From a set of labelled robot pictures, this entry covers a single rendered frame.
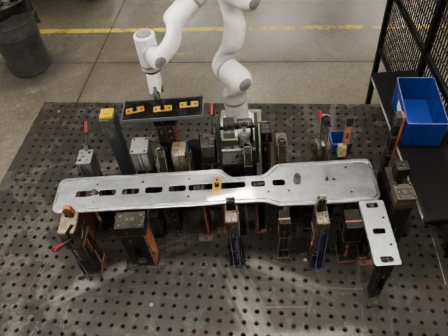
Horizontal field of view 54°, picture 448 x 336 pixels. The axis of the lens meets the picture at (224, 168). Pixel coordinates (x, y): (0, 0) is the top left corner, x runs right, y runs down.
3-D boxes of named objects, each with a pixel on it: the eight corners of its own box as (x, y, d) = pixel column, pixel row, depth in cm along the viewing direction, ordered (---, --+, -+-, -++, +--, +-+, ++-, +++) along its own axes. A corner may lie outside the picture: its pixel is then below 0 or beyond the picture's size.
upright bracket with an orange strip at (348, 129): (333, 193, 218) (347, 119, 180) (333, 191, 219) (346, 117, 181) (339, 193, 218) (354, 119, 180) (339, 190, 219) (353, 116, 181)
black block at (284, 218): (275, 265, 196) (276, 229, 173) (273, 243, 203) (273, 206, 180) (293, 263, 195) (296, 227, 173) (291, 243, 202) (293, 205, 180)
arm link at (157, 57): (214, 17, 169) (161, 76, 173) (193, 1, 179) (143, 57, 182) (202, 2, 162) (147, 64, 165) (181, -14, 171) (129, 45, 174)
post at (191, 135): (199, 194, 224) (187, 139, 194) (199, 186, 227) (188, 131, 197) (208, 193, 224) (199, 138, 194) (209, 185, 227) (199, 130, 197)
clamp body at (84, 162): (96, 213, 222) (71, 166, 194) (99, 195, 229) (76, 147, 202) (115, 211, 221) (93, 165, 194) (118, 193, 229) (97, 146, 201)
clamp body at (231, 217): (226, 269, 196) (219, 226, 170) (226, 245, 204) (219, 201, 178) (247, 268, 195) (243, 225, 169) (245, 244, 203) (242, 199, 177)
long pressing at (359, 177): (49, 220, 185) (47, 217, 184) (61, 178, 200) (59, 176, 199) (382, 201, 178) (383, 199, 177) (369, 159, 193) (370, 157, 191)
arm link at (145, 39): (165, 63, 178) (155, 53, 183) (159, 35, 168) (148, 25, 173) (147, 71, 175) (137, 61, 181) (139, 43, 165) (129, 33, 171)
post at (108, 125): (123, 182, 233) (98, 122, 200) (124, 171, 238) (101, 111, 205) (137, 181, 233) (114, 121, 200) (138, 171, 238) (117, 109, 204)
